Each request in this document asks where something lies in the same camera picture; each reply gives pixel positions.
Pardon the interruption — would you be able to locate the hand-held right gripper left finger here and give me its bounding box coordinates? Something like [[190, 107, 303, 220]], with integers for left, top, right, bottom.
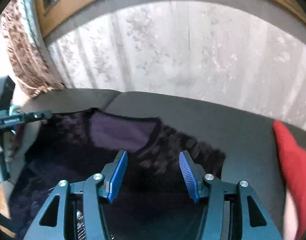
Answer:
[[24, 150, 129, 240]]

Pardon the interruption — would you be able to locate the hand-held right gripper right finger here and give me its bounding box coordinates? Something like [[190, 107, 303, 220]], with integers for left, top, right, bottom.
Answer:
[[179, 150, 284, 240]]

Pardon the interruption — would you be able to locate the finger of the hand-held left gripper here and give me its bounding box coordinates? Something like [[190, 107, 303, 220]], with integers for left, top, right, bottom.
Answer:
[[20, 110, 53, 124]]

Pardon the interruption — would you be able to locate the dark purple velvet garment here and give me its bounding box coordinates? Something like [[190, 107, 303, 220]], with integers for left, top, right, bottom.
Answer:
[[8, 107, 227, 233]]

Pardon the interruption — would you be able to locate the brown floral curtain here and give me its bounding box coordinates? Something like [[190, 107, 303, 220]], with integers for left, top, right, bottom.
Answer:
[[0, 0, 66, 99]]

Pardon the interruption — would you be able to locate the red fuzzy sweater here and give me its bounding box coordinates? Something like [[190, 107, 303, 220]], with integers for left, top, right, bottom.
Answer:
[[273, 120, 306, 240]]

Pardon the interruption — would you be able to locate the pale pink cloth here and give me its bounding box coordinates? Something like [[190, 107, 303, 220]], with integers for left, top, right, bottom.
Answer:
[[283, 191, 302, 240]]

